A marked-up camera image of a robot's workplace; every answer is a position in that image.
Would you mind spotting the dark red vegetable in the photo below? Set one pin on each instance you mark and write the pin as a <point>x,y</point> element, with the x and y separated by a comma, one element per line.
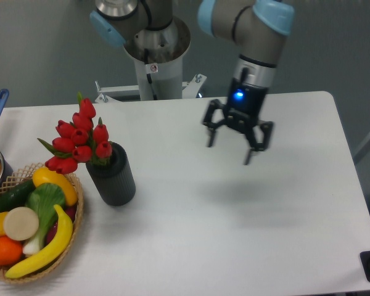
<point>71,212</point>

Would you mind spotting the green cucumber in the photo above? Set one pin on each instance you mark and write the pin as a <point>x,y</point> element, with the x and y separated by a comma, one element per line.
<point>17,196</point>

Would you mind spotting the dark grey ribbed vase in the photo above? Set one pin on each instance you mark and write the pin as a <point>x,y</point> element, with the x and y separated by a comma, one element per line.
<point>114,183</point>

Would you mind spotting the red tulip bouquet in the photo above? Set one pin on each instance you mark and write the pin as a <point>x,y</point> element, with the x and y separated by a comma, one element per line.
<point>79,141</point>

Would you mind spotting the white metal base frame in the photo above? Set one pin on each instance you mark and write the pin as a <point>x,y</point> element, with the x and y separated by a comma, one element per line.
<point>189,90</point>

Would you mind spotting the woven wicker basket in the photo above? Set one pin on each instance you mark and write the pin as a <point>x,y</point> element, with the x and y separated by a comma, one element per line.
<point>19,177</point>

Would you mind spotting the beige round disc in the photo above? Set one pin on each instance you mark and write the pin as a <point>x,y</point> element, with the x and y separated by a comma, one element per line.
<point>21,224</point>

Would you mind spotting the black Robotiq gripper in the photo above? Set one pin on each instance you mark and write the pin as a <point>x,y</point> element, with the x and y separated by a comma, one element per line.
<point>241,113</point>

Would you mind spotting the green bok choy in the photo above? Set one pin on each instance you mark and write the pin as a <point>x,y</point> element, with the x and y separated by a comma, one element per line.
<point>42,201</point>

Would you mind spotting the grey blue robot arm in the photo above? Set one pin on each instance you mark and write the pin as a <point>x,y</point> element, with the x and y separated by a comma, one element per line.
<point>258,28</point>

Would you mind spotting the orange fruit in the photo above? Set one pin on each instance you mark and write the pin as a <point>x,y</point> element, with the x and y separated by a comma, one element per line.
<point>10,251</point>

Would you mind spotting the yellow banana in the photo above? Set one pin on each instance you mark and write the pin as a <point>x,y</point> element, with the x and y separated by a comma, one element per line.
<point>50,252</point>

